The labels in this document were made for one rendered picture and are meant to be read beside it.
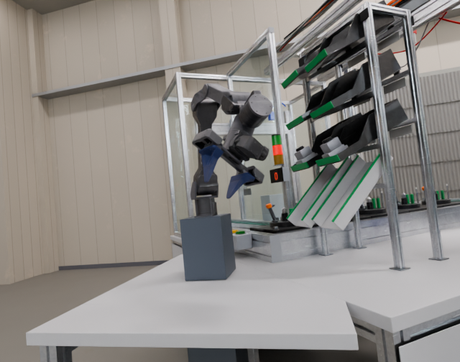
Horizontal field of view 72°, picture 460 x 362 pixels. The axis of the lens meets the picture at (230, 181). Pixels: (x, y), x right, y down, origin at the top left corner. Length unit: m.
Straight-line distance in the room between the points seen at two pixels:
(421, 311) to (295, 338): 0.27
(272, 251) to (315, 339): 0.60
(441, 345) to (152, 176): 5.75
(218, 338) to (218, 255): 0.40
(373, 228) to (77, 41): 7.13
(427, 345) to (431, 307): 0.07
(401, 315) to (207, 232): 0.58
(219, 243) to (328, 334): 0.50
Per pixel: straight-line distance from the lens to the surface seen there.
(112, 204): 6.66
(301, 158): 1.15
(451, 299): 0.84
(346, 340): 0.65
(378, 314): 0.73
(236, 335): 0.66
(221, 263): 1.03
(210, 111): 1.03
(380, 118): 1.04
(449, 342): 0.86
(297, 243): 1.26
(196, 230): 1.04
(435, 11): 2.26
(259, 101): 0.71
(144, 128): 6.42
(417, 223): 1.72
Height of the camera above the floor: 1.11
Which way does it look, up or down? 3 degrees up
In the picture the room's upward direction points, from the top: 6 degrees counter-clockwise
